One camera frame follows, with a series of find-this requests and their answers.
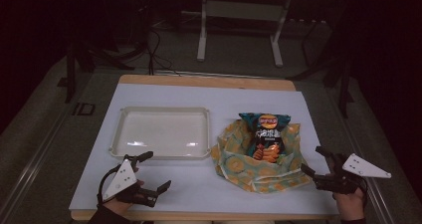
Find wooden table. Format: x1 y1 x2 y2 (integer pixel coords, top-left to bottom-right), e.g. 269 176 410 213
70 74 339 222

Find dark blue chip bag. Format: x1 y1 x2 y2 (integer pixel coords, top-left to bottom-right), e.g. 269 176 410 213
238 112 292 164

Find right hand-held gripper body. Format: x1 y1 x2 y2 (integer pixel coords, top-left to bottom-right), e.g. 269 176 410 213
313 152 393 196

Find black floor cables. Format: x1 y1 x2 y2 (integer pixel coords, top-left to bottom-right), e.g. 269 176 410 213
145 28 182 77

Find white plastic tray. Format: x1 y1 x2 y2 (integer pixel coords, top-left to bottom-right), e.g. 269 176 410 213
108 106 212 161

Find white table sheet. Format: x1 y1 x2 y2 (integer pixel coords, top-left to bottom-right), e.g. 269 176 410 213
69 83 338 216

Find black stand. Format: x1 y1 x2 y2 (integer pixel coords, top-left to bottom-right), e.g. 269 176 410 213
288 19 354 119
64 39 135 105

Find person's right hand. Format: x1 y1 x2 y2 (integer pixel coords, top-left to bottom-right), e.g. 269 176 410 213
332 183 366 222

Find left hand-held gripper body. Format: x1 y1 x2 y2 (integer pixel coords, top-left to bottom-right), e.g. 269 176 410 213
102 153 159 208

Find white metal stand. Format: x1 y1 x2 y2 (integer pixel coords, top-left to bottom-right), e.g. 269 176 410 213
196 0 295 68

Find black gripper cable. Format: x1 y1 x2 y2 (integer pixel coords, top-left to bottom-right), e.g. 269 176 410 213
97 163 122 208

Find dark floor bracket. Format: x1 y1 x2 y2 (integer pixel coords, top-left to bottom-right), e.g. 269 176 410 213
72 102 97 116

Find person's left hand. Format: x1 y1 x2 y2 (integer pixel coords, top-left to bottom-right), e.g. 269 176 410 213
103 179 146 216

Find yellow green patterned cloth bag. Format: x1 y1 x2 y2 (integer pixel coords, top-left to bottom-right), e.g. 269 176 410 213
211 118 313 194

